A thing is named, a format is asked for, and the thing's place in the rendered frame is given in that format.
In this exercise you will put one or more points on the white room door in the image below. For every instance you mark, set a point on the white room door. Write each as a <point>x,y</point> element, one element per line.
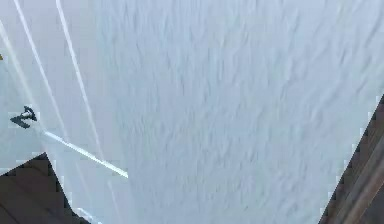
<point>17,146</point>

